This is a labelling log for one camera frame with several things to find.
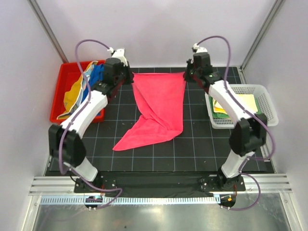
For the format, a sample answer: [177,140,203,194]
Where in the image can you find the pink towel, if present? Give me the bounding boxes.
[113,72,186,151]

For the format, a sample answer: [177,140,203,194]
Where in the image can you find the green towel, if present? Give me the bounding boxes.
[208,94,261,119]

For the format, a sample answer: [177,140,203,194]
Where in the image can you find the yellow towel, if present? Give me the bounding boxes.
[212,94,258,115]

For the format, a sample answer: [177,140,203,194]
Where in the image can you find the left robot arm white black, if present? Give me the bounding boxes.
[48,56,134,193]

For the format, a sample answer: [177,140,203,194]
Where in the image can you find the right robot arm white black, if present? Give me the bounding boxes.
[183,51,267,191]

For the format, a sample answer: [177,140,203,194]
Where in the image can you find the blue towel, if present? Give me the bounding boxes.
[78,61,104,105]

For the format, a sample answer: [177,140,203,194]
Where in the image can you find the red plastic bin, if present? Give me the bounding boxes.
[49,60,107,126]

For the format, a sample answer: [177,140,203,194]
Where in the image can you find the orange mustard towel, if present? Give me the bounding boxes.
[57,61,99,119]

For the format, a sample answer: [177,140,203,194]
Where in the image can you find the white perforated plastic basket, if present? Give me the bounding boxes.
[205,84,279,129]

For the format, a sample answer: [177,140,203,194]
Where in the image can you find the black grid mat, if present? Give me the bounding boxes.
[45,66,275,173]

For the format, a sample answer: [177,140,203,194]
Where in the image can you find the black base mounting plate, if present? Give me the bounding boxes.
[73,171,246,197]

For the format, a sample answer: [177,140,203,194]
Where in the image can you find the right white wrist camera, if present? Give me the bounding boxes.
[192,43,208,54]

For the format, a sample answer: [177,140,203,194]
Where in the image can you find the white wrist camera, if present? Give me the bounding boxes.
[107,47,128,66]
[192,43,208,54]

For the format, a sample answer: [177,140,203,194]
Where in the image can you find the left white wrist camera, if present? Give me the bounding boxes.
[107,47,128,66]

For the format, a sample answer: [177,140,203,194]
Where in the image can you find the right aluminium frame post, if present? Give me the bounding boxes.
[240,0,285,72]

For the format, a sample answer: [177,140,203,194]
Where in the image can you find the aluminium frame post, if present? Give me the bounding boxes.
[240,0,285,72]
[28,0,68,63]

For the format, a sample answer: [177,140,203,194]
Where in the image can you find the left aluminium frame post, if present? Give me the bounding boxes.
[28,0,68,63]

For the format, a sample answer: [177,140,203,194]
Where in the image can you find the slotted white cable duct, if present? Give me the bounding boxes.
[40,195,220,206]

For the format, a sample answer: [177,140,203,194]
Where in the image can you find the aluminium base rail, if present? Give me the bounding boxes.
[29,174,292,195]

